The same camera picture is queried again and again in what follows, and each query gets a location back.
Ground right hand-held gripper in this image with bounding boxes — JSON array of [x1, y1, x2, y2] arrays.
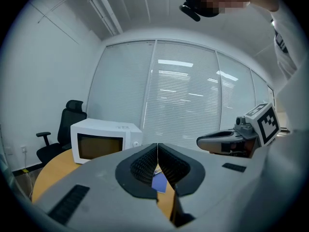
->
[[196, 102, 281, 158]]

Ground glass partition with blinds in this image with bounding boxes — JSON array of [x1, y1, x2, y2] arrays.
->
[[86, 39, 276, 152]]

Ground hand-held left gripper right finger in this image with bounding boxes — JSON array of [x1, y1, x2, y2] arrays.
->
[[157, 143, 266, 228]]

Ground white power cable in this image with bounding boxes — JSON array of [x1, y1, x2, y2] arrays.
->
[[23, 151, 34, 199]]

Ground white ceiling pipes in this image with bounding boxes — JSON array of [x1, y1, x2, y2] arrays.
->
[[78, 0, 124, 36]]

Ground wooden desk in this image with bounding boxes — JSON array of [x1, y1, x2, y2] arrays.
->
[[31, 148, 177, 223]]

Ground blue stationery notebook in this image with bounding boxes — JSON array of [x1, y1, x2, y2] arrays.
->
[[151, 171, 169, 194]]

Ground black head-worn camera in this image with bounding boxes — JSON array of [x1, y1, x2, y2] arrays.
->
[[179, 1, 201, 22]]

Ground white microwave oven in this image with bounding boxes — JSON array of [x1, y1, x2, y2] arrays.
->
[[70, 118, 143, 165]]

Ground black office chair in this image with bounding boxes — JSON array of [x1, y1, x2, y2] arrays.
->
[[36, 100, 88, 166]]

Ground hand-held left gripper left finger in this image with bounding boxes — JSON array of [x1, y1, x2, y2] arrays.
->
[[32, 143, 175, 228]]

